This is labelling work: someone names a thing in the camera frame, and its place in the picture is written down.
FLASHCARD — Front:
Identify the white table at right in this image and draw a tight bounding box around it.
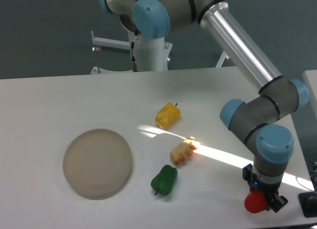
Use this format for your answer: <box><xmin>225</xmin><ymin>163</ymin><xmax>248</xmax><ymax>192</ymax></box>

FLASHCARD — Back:
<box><xmin>303</xmin><ymin>70</ymin><xmax>317</xmax><ymax>114</ymax></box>

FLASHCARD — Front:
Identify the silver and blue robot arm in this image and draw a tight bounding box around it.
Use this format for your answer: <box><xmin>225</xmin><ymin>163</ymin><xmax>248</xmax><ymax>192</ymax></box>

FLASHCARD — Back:
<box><xmin>98</xmin><ymin>0</ymin><xmax>309</xmax><ymax>213</ymax></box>

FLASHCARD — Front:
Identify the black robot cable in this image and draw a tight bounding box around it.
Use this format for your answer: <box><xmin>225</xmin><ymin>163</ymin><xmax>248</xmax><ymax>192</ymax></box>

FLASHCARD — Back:
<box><xmin>130</xmin><ymin>30</ymin><xmax>142</xmax><ymax>73</ymax></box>

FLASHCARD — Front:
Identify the round beige plate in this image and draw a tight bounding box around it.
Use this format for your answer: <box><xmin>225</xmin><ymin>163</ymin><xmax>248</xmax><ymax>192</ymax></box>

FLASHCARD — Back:
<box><xmin>62</xmin><ymin>129</ymin><xmax>133</xmax><ymax>200</ymax></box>

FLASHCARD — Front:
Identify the green toy pepper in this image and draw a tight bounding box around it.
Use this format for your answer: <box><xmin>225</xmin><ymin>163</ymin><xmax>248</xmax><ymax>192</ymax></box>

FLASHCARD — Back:
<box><xmin>151</xmin><ymin>165</ymin><xmax>178</xmax><ymax>196</ymax></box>

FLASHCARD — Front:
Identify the black device at table edge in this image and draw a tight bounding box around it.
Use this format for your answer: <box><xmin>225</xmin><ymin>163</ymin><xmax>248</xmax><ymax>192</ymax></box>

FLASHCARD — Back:
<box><xmin>298</xmin><ymin>191</ymin><xmax>317</xmax><ymax>218</ymax></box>

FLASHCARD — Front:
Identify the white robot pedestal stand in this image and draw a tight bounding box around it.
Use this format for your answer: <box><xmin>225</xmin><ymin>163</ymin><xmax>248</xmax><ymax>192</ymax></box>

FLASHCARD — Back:
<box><xmin>89</xmin><ymin>30</ymin><xmax>231</xmax><ymax>75</ymax></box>

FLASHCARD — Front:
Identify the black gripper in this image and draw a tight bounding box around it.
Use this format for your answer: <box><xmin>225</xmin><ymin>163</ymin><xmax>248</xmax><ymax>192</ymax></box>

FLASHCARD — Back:
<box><xmin>242</xmin><ymin>164</ymin><xmax>288</xmax><ymax>213</ymax></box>

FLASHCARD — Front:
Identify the red toy pepper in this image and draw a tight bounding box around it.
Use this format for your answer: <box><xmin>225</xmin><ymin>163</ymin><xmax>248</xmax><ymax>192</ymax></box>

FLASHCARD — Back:
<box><xmin>244</xmin><ymin>189</ymin><xmax>267</xmax><ymax>214</ymax></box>

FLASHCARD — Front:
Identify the yellow toy pepper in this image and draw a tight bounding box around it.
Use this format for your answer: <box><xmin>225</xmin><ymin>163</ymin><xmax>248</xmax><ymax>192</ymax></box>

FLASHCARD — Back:
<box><xmin>155</xmin><ymin>102</ymin><xmax>181</xmax><ymax>129</ymax></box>

